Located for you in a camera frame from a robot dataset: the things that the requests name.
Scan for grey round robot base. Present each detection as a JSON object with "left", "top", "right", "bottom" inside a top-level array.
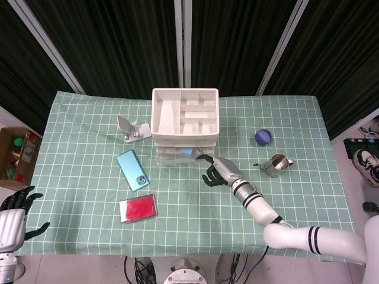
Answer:
[{"left": 163, "top": 257, "right": 208, "bottom": 284}]

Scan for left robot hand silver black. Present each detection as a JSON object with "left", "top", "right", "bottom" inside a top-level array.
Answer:
[{"left": 0, "top": 185, "right": 51, "bottom": 254}]

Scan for black white sneaker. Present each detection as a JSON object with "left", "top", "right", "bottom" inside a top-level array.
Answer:
[{"left": 353, "top": 149, "right": 379, "bottom": 188}]

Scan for clear drawer with blue cube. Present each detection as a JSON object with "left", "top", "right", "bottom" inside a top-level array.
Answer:
[{"left": 155, "top": 145, "right": 216, "bottom": 161}]

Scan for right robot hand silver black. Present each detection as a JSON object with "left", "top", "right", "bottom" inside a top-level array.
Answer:
[{"left": 195, "top": 153, "right": 245, "bottom": 189}]

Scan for purple blue ball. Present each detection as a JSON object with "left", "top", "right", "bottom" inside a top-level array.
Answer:
[{"left": 255, "top": 128, "right": 272, "bottom": 147}]

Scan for black floor cables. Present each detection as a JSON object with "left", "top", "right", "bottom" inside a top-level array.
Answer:
[{"left": 122, "top": 255, "right": 159, "bottom": 284}]

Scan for green checked tablecloth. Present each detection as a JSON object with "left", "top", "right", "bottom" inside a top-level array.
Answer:
[{"left": 14, "top": 90, "right": 356, "bottom": 263}]

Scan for white plastic drawer unit frame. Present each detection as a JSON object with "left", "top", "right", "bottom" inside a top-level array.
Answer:
[{"left": 151, "top": 88, "right": 220, "bottom": 167}]

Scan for white folding phone stand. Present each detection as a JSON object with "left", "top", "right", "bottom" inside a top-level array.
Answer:
[{"left": 117, "top": 115, "right": 152, "bottom": 144}]

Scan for cardboard box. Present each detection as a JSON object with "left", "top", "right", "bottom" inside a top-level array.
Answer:
[{"left": 0, "top": 127, "right": 43, "bottom": 182}]

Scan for blue smartphone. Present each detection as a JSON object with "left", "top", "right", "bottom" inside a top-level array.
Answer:
[{"left": 115, "top": 149, "right": 150, "bottom": 192}]

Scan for silver frame pole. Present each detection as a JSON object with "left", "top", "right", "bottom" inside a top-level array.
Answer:
[
  {"left": 255, "top": 0, "right": 311, "bottom": 96},
  {"left": 174, "top": 0, "right": 193, "bottom": 89},
  {"left": 7, "top": 0, "right": 87, "bottom": 95}
]

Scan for red ink pad clear case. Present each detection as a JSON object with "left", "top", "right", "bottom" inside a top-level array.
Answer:
[{"left": 119, "top": 193, "right": 158, "bottom": 225}]

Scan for small steel cup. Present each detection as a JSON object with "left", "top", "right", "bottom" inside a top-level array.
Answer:
[{"left": 253, "top": 153, "right": 295, "bottom": 178}]

